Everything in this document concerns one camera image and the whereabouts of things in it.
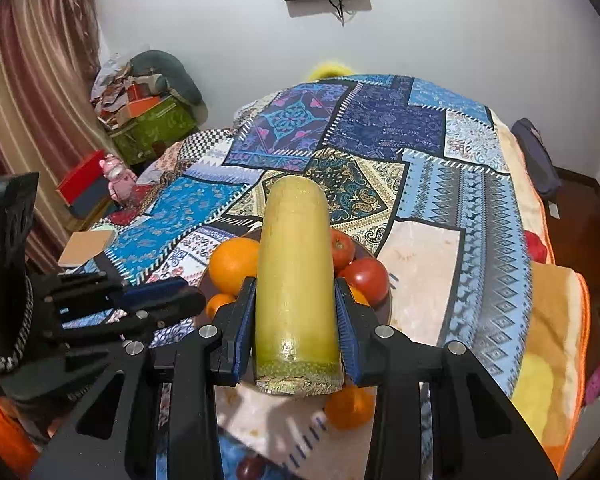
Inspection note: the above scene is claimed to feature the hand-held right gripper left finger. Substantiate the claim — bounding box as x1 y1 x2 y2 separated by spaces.
30 276 258 480

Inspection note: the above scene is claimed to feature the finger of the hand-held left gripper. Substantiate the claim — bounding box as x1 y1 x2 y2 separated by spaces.
60 289 207 345
45 272 192 307

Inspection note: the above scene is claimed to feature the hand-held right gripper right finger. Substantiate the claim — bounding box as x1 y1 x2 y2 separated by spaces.
334 277 561 480

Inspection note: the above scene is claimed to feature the small tangerine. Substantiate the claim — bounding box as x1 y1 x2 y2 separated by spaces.
205 292 237 321

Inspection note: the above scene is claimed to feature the dark purple plate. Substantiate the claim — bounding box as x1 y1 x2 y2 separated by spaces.
197 230 394 396

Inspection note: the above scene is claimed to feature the large orange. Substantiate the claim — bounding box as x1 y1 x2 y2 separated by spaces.
324 384 377 431
208 237 261 295

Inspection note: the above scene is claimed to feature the dark red tomato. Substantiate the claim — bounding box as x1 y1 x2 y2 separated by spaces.
330 228 357 271

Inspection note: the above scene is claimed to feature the brown cardboard box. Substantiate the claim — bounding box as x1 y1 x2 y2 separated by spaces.
57 225 117 268

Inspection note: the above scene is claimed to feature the red box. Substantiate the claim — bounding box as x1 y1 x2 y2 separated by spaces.
56 149 108 206

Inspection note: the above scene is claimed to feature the pink toy rabbit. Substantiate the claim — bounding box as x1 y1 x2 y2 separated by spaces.
98 155 137 206

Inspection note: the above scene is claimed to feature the dark red round fruit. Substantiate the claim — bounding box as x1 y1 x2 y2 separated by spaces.
236 455 267 480

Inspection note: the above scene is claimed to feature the checkered printed cloth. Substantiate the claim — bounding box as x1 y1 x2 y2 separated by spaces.
145 127 238 186

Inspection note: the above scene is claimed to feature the striped brown curtain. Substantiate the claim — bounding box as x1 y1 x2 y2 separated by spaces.
0 0 103 271

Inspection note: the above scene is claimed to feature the patchwork printed blanket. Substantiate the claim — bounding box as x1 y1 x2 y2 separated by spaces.
60 74 536 480

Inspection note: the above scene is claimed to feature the pile of papers and boxes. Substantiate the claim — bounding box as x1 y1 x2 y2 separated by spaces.
91 57 168 126

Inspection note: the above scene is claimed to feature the orange fleece blanket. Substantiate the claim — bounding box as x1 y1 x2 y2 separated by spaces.
490 110 592 471

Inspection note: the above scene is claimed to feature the red cloth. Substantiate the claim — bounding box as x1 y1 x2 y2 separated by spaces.
525 230 549 264

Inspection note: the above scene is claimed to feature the grey long pillow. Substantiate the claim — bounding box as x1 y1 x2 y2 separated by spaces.
129 50 203 106

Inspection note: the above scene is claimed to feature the dark fabric bag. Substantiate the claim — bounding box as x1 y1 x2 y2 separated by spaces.
510 117 563 201

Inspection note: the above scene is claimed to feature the yellow plush object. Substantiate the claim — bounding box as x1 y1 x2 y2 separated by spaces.
307 61 356 81

